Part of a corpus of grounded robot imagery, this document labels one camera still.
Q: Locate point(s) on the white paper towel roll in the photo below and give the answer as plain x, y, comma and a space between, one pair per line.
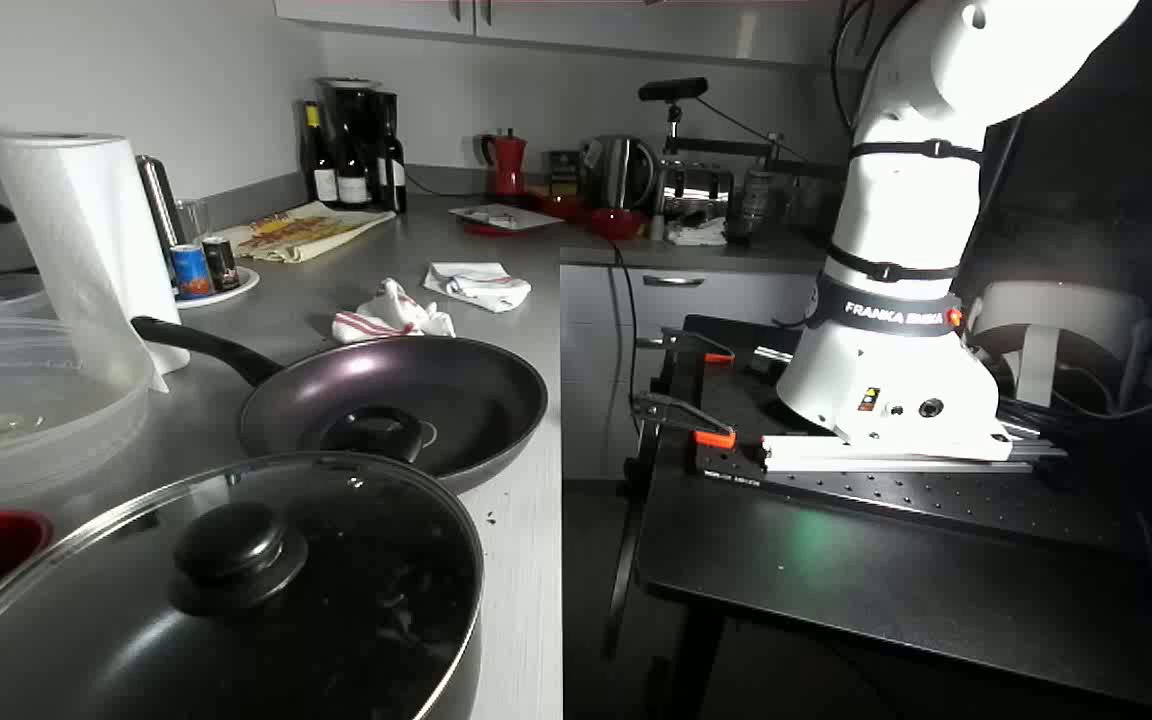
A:
80, 225

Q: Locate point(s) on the dark purple frying pan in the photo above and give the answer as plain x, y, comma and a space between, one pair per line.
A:
470, 387

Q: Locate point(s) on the white round plate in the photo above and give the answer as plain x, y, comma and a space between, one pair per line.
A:
239, 291

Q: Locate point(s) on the steel lever juicer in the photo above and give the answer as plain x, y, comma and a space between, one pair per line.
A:
691, 187

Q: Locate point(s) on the flat plate with paper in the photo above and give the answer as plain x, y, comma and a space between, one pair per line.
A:
505, 219

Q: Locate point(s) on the grey wall cabinet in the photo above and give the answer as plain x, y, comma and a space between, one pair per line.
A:
603, 20

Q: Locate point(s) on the black robot table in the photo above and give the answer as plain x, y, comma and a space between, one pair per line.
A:
871, 562

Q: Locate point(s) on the black clamp orange trigger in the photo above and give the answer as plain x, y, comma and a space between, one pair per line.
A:
709, 438
719, 357

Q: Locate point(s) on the glass lid black knob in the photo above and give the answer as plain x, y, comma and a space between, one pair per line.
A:
136, 627

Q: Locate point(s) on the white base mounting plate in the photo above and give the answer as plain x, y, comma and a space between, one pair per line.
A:
871, 452

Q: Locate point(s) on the blue spice jar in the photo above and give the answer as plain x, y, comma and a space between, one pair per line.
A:
191, 271

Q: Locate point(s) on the clear plastic container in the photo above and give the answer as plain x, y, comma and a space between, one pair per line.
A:
18, 401

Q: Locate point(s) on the red bowl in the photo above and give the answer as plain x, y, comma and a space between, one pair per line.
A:
614, 222

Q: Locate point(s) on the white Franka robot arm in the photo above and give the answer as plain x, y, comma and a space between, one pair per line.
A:
908, 203

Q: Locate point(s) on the grey drawer cabinet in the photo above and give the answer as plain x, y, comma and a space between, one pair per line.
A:
738, 323

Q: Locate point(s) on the white round device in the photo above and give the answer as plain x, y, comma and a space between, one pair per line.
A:
1081, 315

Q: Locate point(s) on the red moka pot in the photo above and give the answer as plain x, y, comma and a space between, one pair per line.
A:
505, 166

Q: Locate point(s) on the black cooking pot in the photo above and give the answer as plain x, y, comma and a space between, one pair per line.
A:
464, 685

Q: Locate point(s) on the black backdrop panel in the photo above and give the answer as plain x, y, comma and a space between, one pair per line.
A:
1109, 175

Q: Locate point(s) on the dark spice jar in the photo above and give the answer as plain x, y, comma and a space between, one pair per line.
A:
220, 266

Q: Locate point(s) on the steel kettle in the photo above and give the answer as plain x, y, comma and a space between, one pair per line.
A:
621, 175

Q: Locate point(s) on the black coffee machine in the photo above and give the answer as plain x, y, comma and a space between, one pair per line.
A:
363, 115

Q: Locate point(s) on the dark wine bottle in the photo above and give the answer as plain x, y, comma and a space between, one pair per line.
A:
321, 171
395, 177
353, 188

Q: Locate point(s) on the steel mill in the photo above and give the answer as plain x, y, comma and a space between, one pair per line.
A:
160, 203

